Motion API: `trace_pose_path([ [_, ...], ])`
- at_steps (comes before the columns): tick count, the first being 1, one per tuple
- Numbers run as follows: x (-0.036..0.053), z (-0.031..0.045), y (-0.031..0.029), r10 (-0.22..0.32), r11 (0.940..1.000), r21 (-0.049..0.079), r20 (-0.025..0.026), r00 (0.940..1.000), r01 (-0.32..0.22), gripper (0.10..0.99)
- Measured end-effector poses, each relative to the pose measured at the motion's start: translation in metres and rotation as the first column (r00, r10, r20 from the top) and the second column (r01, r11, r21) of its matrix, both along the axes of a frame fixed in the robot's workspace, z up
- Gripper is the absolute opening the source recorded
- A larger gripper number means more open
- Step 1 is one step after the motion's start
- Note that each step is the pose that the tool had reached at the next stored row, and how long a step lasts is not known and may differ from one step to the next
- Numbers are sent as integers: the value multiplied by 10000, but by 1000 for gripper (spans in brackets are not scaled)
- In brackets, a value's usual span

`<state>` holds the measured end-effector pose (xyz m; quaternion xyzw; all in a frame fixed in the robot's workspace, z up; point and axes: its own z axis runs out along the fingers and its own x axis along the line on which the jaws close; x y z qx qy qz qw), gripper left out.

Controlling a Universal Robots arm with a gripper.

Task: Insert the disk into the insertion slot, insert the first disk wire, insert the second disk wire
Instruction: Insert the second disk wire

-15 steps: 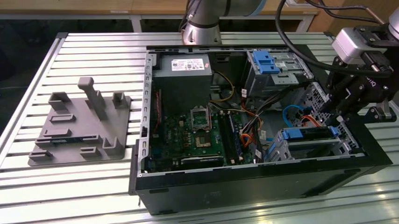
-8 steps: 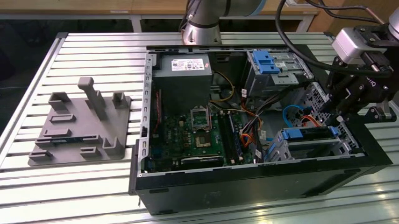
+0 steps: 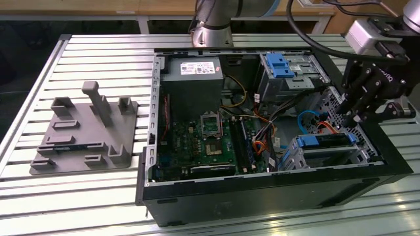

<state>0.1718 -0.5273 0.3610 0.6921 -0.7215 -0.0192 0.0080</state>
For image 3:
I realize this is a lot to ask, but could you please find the blue disk wire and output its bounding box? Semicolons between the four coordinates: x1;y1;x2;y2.
296;110;330;135

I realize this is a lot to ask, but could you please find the orange disk power wire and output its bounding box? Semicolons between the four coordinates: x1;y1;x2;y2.
315;119;343;135

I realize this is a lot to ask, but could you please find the black graphics card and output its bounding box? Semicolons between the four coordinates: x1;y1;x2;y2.
190;163;238;177

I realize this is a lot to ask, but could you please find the white shelf frame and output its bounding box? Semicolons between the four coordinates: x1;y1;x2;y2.
0;14;334;34

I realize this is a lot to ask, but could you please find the yellow wire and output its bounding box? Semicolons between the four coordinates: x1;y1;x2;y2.
220;75;248;109

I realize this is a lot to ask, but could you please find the multicolour wire bundle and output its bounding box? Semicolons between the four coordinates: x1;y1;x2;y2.
242;114;279;140

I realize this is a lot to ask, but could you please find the black sleeved cable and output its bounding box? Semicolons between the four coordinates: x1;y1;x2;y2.
268;86;331;121

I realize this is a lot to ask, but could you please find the grey power supply unit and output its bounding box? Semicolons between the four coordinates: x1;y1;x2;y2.
160;57;226;123

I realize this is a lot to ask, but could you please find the CPU socket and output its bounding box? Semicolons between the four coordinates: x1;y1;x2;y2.
204;140;228;157

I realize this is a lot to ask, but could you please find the hard disk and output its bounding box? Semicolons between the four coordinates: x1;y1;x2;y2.
296;132;358;149

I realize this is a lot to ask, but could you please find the red wire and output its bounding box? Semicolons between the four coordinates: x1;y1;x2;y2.
164;94;171;131

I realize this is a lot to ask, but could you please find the grey parts rack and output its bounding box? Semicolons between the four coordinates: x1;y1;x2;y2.
30;81;140;176

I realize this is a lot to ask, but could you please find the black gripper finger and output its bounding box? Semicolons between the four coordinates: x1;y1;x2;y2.
336;60;374;116
343;73;383;128

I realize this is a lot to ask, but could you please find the metal optical drive cage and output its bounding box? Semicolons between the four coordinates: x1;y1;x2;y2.
258;53;332;99

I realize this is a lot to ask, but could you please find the wooden counter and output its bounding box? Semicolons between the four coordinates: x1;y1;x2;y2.
0;0;338;16

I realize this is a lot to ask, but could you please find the blue plastic drive latch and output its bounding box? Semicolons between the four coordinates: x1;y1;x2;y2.
266;53;295;78

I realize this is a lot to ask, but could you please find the orange flat cable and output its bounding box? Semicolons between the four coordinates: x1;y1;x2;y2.
254;141;268;156

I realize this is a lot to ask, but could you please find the metal disk bay cage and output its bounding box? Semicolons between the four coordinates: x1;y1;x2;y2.
282;132;384;171

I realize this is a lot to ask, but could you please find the green motherboard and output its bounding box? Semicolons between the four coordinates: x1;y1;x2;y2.
156;98;274;181

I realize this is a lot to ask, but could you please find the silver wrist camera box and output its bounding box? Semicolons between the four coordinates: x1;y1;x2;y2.
346;19;407;54

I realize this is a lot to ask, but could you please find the metal socket cover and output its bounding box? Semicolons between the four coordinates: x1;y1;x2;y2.
200;111;224;138

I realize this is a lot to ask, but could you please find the black open PC case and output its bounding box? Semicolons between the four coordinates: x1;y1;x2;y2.
135;46;415;227

